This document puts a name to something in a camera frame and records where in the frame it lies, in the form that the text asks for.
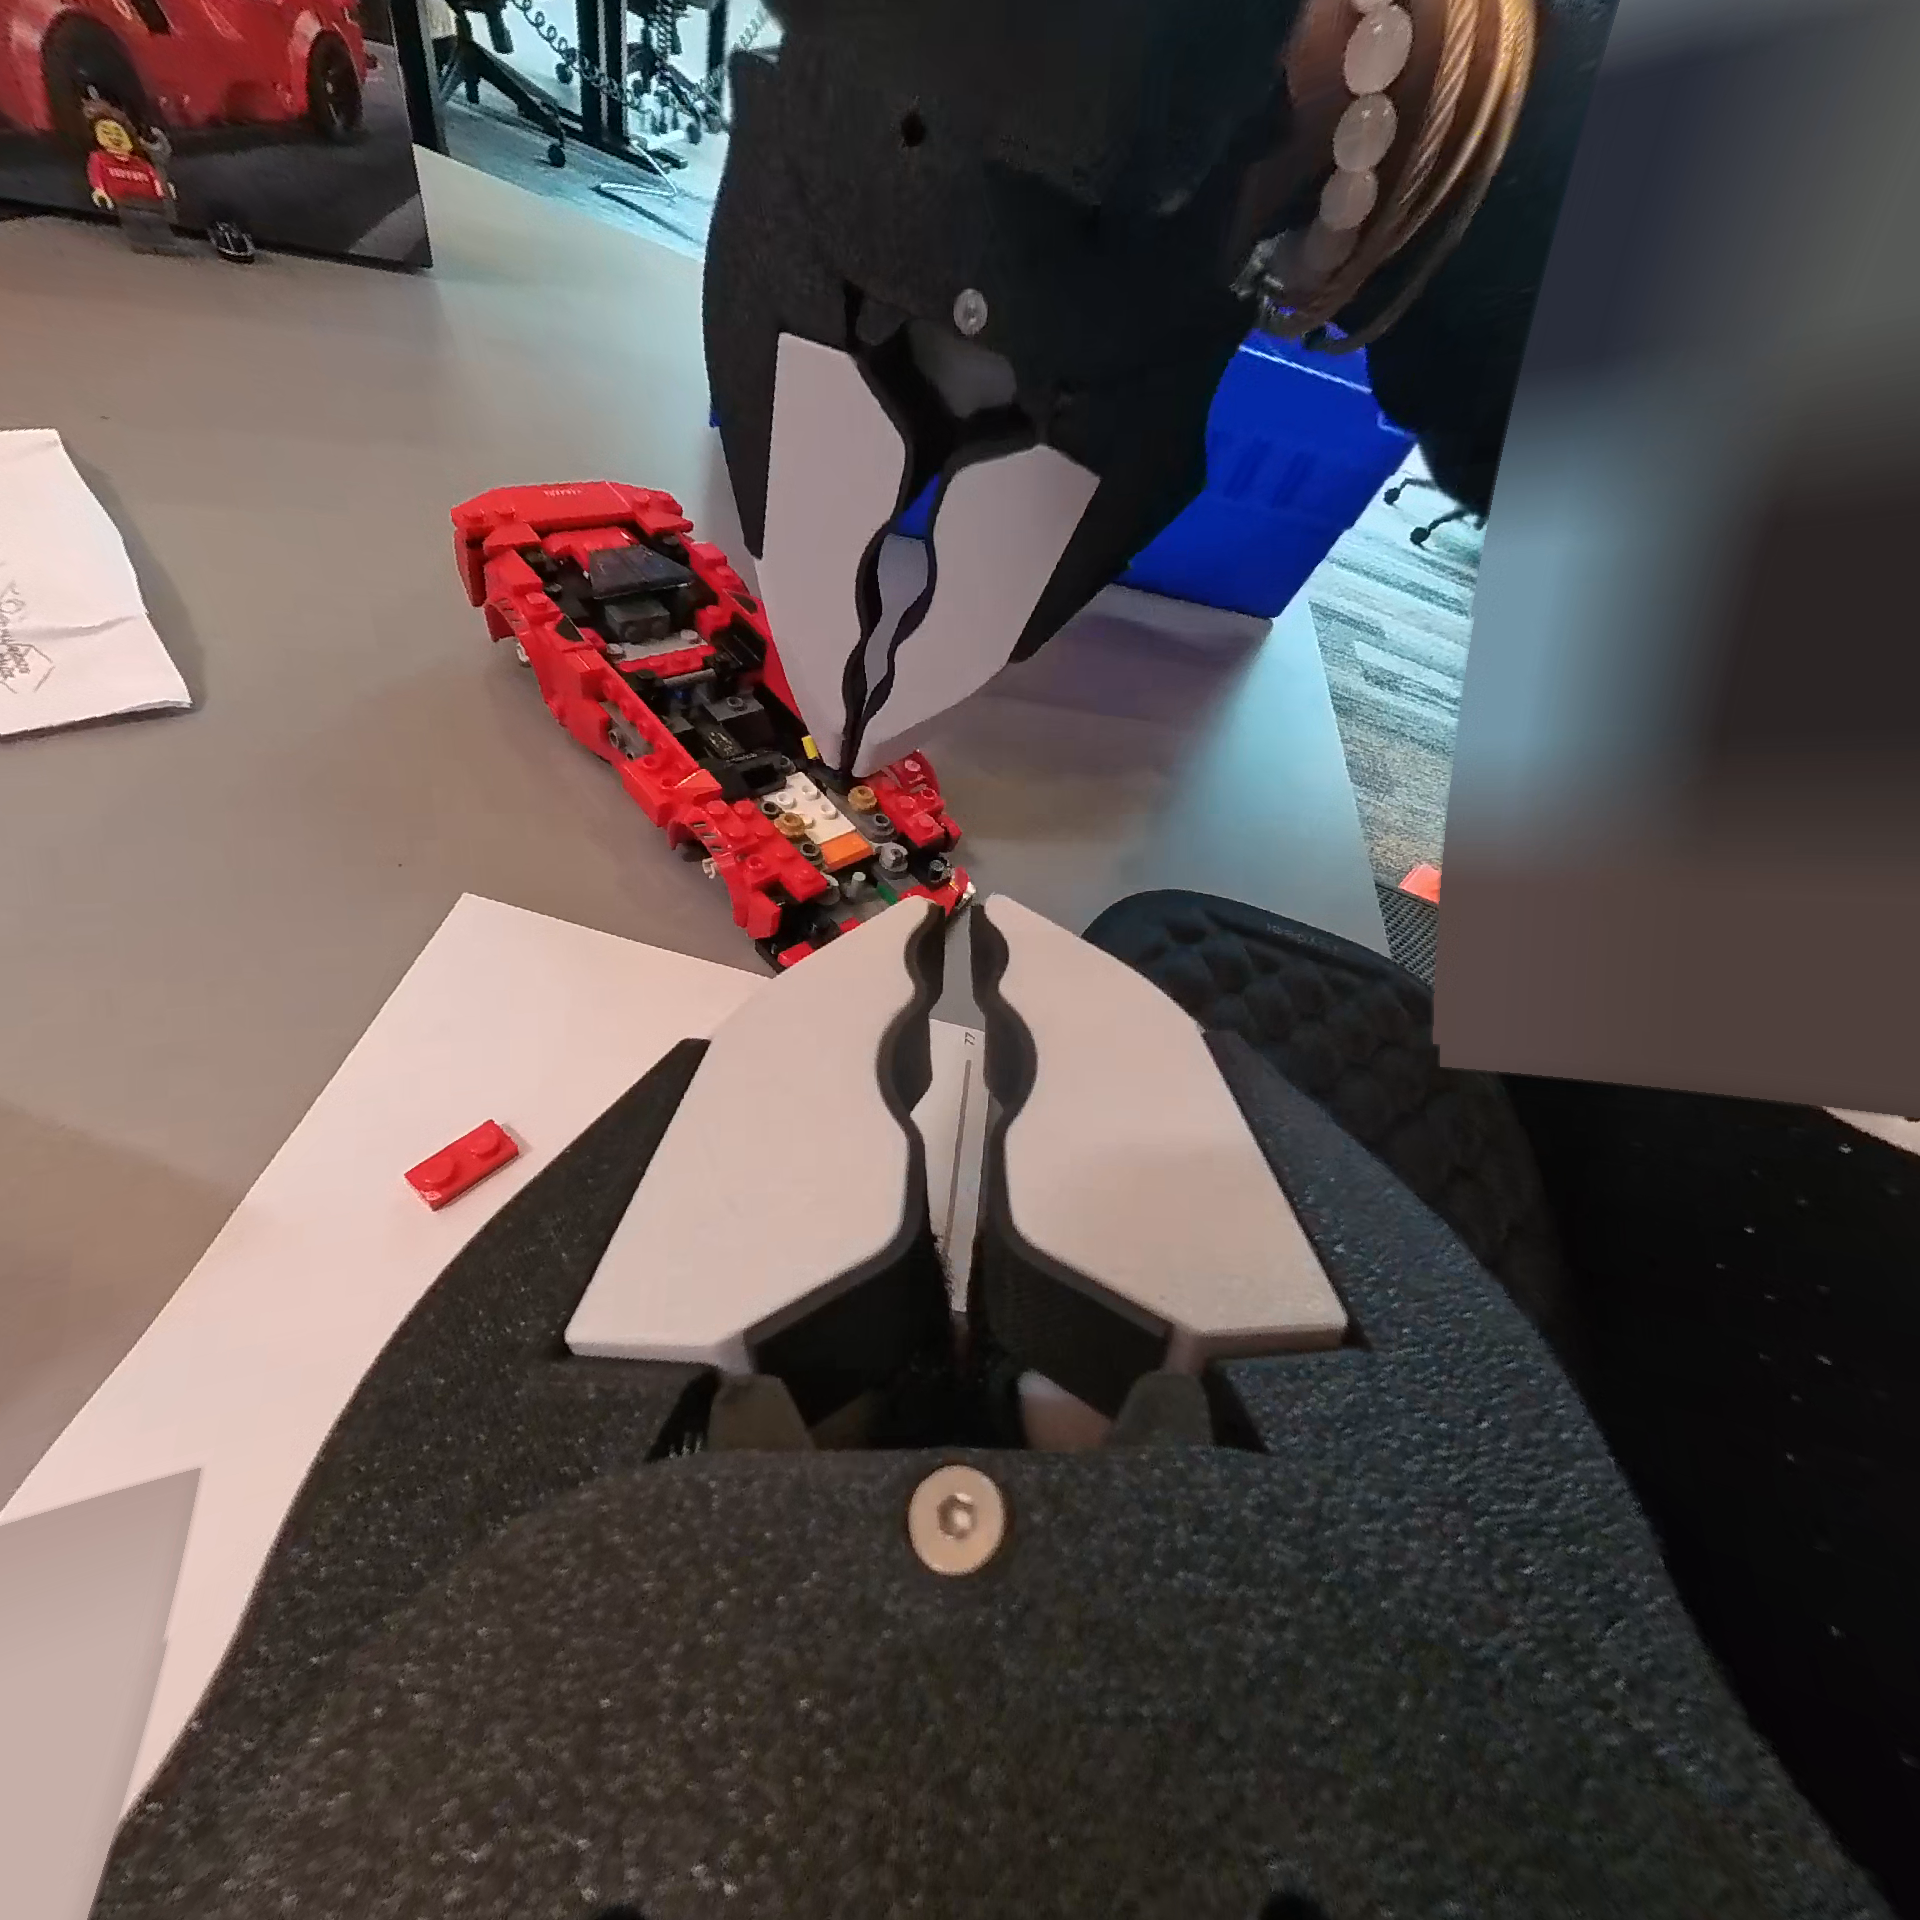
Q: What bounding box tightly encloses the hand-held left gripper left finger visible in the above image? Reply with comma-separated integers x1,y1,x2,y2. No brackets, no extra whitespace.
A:
564,900,951,1381

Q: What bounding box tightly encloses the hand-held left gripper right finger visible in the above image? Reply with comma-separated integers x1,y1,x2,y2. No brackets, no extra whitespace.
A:
968,890,1352,1377

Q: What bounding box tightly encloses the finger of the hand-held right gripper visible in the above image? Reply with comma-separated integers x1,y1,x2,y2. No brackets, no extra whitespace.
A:
748,328,914,779
857,439,1106,769

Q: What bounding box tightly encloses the red toy brick car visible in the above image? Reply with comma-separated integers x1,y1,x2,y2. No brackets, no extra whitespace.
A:
452,480,975,976

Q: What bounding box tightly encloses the black mesh chair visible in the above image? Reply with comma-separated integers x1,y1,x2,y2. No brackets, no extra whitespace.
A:
1080,884,1577,1350

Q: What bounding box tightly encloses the black office chair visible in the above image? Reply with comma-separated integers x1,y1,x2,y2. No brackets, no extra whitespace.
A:
587,0,783,199
1386,466,1486,552
448,0,575,167

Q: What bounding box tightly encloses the blue plastic bin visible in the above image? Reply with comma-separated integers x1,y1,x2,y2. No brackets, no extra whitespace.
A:
1126,331,1417,620

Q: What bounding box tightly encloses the red flat brick plate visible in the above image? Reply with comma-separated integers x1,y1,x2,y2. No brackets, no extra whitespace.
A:
401,1121,522,1211

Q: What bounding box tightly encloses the white instruction booklet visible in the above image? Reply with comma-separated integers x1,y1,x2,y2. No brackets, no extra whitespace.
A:
0,890,1002,1905

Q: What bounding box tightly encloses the person's black speckled clothing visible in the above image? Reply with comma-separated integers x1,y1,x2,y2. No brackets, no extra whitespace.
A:
1500,1071,1920,1920

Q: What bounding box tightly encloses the toy car box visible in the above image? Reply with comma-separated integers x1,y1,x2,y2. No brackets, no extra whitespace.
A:
0,0,439,270

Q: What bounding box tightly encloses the pale bead bracelet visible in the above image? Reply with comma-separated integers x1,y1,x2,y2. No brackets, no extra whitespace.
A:
1238,0,1428,323

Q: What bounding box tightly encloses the brown cord bracelet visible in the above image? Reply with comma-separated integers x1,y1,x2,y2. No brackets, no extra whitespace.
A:
1387,0,1543,328

